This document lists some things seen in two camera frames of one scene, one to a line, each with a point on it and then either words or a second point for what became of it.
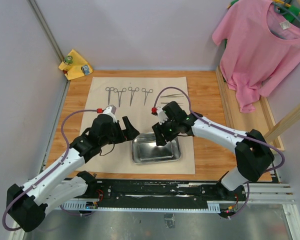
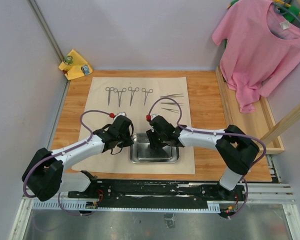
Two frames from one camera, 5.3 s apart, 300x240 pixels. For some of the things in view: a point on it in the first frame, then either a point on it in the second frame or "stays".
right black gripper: [158, 130] to [154, 145]
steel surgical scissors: [109, 89] stays
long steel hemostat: [150, 91] stays
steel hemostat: [119, 93] stays
